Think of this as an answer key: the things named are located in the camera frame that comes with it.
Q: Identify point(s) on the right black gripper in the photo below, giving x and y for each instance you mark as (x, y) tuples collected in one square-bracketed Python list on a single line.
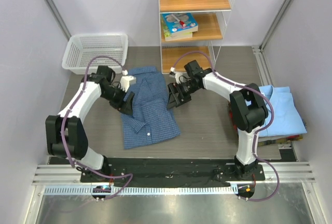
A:
[(173, 100)]

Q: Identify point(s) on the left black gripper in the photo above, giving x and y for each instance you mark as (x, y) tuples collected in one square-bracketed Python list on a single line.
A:
[(126, 106)]

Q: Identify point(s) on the dark blue checkered shirt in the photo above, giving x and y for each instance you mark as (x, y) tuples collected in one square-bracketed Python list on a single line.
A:
[(151, 122)]

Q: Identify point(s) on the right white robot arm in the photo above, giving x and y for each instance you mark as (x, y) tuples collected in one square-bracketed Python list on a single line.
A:
[(246, 103)]

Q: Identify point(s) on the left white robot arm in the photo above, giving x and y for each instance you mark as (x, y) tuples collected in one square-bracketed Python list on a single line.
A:
[(65, 134)]

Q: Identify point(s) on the folded shirts pile underneath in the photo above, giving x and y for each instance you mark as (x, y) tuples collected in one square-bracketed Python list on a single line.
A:
[(282, 139)]

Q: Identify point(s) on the green book underneath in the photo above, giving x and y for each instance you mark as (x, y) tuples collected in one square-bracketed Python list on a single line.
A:
[(167, 34)]

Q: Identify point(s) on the white plastic laundry basket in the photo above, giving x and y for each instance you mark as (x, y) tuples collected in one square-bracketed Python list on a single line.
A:
[(82, 48)]

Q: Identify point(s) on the blue children's book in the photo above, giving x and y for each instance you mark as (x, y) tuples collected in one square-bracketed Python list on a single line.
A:
[(175, 28)]

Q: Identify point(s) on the red white marker pen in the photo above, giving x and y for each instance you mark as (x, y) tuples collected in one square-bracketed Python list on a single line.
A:
[(178, 20)]

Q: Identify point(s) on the folded light blue shirt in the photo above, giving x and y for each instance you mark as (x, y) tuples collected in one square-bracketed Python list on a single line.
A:
[(277, 93)]

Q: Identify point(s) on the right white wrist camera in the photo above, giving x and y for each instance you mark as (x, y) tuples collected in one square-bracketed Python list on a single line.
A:
[(176, 75)]

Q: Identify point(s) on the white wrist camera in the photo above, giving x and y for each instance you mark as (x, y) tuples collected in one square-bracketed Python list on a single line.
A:
[(176, 75), (126, 81)]

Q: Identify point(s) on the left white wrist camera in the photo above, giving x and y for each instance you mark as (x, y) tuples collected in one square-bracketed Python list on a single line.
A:
[(126, 81)]

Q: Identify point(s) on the black mounting base plate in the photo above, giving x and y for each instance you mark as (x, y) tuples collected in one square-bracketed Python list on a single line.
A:
[(150, 172)]

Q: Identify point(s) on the white wire wooden shelf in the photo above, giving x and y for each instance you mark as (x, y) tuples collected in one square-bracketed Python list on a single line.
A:
[(212, 18)]

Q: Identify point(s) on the aluminium rail frame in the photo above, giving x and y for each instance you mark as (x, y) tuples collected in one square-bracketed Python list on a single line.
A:
[(62, 180)]

